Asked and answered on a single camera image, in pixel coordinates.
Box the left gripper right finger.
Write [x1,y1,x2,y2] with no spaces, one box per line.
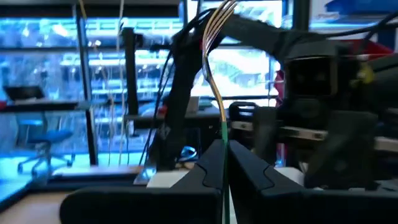
[228,139,398,224]

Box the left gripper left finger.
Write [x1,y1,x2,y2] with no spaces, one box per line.
[59,139,226,224]

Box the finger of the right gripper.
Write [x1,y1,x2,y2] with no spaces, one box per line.
[306,111,379,191]
[252,106,281,166]

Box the gold fork green handle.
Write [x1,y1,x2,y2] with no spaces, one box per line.
[201,0,239,224]

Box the red device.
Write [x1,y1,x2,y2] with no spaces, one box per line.
[351,39,395,57]

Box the dark desk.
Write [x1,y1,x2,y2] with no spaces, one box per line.
[124,107,223,129]
[0,99,94,113]

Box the blue office chair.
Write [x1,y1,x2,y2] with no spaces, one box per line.
[17,119,76,175]

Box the dark laptop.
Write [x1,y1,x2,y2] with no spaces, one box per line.
[2,85,47,102]

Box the yellow cable tag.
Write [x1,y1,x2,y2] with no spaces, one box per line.
[351,62,376,90]

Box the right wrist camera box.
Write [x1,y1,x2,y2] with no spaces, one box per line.
[283,55,339,98]

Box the blue cable coil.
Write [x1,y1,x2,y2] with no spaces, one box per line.
[179,145,198,162]

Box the black cable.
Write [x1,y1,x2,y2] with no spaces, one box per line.
[329,11,398,39]

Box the black upright post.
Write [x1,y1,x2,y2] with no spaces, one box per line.
[73,0,100,166]
[121,27,141,138]

